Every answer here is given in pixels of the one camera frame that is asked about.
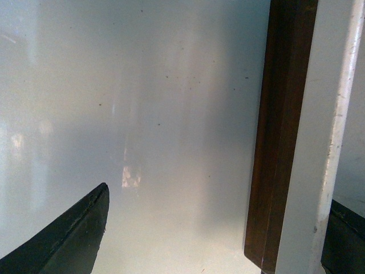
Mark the white metal drawer handle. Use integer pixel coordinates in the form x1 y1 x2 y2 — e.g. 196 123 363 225
275 1 364 273

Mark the wooden drawer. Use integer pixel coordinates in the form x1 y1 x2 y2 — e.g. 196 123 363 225
244 1 318 273

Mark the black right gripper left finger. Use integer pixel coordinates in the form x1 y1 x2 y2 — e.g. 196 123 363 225
1 183 110 273

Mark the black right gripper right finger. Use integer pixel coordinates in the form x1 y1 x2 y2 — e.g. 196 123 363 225
321 200 364 274

